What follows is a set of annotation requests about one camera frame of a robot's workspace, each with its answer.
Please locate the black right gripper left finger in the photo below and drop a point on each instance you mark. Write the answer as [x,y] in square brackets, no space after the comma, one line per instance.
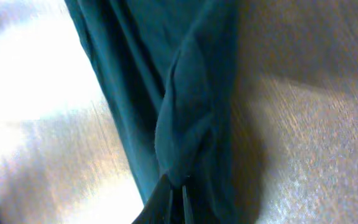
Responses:
[158,208]

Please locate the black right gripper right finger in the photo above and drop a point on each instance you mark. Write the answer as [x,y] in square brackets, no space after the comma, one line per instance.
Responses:
[188,211]

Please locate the dark green t-shirt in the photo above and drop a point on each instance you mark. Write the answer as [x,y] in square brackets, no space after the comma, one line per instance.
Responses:
[167,71]

